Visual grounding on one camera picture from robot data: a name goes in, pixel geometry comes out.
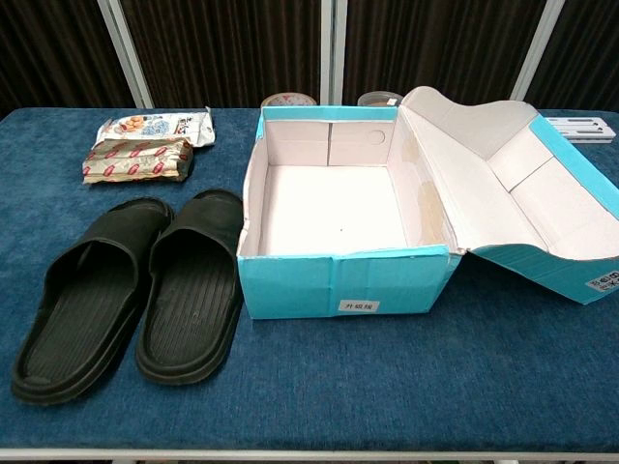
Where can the white metal folding stand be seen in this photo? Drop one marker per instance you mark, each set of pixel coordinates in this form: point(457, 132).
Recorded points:
point(575, 129)

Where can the dark pleated curtain panel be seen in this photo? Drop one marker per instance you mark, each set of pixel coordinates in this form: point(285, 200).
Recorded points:
point(227, 48)
point(435, 43)
point(590, 53)
point(53, 53)

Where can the light blue shoe box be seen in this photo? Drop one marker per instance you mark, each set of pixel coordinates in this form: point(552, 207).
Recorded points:
point(338, 285)

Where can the black rubber slipper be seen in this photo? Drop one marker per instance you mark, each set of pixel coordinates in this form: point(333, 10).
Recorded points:
point(72, 314)
point(188, 299)

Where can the white cookie snack bag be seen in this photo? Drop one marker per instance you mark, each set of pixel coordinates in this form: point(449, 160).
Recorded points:
point(155, 126)

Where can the brown packing tape roll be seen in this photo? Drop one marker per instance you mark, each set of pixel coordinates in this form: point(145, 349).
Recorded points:
point(377, 99)

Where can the gold red snack package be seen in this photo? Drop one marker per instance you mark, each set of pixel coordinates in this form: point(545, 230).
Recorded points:
point(135, 162)

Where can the white aluminium partition post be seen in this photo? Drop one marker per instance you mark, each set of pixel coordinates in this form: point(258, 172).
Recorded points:
point(537, 48)
point(333, 48)
point(126, 53)

